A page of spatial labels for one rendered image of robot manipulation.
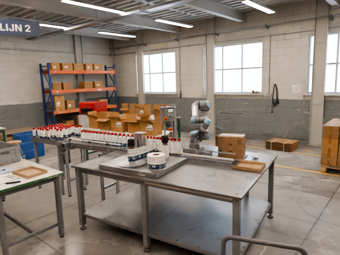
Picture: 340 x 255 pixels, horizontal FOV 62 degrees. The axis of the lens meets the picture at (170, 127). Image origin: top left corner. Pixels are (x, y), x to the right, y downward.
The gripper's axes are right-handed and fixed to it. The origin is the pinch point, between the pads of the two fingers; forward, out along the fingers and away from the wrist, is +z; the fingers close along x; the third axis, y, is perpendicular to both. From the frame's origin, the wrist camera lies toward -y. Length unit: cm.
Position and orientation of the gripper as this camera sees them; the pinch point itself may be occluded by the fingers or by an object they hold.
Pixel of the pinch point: (196, 143)
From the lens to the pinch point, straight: 349.9
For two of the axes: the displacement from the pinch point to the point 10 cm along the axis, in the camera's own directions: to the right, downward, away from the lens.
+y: -5.2, 1.5, -8.4
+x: 7.6, 5.4, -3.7
